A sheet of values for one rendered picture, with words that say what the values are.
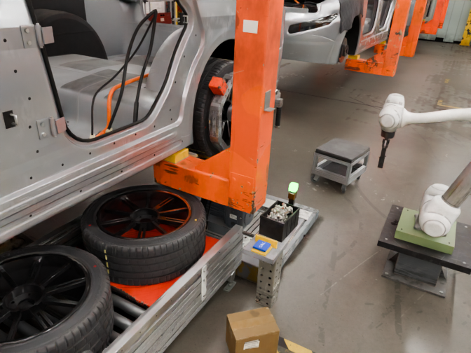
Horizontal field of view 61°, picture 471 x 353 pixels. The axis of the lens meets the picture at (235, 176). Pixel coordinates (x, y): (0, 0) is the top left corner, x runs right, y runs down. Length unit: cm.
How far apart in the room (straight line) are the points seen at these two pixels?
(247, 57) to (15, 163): 105
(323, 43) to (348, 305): 333
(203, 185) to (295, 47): 305
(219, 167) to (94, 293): 90
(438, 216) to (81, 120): 211
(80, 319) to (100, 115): 126
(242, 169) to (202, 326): 86
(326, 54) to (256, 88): 326
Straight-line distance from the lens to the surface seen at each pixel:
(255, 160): 201
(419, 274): 278
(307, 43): 497
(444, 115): 234
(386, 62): 600
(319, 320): 237
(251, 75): 189
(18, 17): 160
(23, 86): 161
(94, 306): 171
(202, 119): 244
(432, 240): 259
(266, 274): 223
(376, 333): 240
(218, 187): 219
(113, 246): 199
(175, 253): 201
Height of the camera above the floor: 167
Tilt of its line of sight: 27 degrees down
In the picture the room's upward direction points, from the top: 3 degrees clockwise
